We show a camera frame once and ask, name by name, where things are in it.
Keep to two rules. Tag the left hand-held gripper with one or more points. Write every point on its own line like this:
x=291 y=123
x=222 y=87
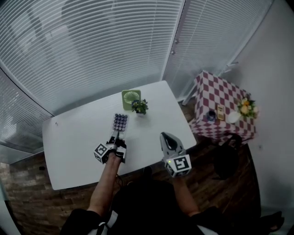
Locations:
x=101 y=152

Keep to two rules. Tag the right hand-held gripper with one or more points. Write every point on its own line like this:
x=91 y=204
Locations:
x=180 y=164

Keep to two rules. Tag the grey keypad with purple keys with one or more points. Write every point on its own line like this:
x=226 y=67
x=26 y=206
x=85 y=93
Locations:
x=120 y=122

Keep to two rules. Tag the person's left forearm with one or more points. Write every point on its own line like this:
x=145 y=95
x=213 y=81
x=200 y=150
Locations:
x=104 y=188

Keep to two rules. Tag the person's right forearm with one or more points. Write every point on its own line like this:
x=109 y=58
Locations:
x=184 y=195

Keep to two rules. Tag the person's right black shoe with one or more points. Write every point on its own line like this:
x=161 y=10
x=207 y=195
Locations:
x=147 y=172

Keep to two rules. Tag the person's black shoe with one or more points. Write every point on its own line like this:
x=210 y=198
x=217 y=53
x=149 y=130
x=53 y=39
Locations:
x=131 y=183
x=147 y=172

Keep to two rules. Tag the small potted purple flower plant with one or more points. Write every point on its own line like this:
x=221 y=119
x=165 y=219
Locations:
x=140 y=106

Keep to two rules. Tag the green square desk fan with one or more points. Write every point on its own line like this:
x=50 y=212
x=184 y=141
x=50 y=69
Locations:
x=128 y=96

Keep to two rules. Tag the person's left black shoe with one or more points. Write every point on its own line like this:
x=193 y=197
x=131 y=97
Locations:
x=131 y=183

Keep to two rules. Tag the dark blue cup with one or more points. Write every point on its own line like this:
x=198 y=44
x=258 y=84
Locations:
x=211 y=115

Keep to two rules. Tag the black chair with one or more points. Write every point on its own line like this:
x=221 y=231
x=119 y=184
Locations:
x=226 y=158

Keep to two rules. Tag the small yellow box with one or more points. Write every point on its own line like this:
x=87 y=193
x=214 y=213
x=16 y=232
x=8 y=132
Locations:
x=221 y=112

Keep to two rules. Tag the person's black clothing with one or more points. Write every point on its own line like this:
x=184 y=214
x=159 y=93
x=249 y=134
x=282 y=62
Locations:
x=147 y=206

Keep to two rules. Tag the red white checkered cloth table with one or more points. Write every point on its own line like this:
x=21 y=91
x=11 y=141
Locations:
x=213 y=91

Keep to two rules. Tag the white round vase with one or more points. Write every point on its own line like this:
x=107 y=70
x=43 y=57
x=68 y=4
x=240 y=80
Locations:
x=234 y=117

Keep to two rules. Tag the yellow flower bouquet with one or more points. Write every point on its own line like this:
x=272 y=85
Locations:
x=247 y=109

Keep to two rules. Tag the wide white window blind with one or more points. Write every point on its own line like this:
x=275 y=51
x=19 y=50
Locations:
x=92 y=50

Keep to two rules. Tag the white side window blind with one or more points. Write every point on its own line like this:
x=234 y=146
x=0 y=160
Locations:
x=20 y=114

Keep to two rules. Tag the white door window blind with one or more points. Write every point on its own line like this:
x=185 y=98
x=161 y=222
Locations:
x=206 y=39

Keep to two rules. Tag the black slipper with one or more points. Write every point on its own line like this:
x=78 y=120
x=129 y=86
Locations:
x=272 y=221

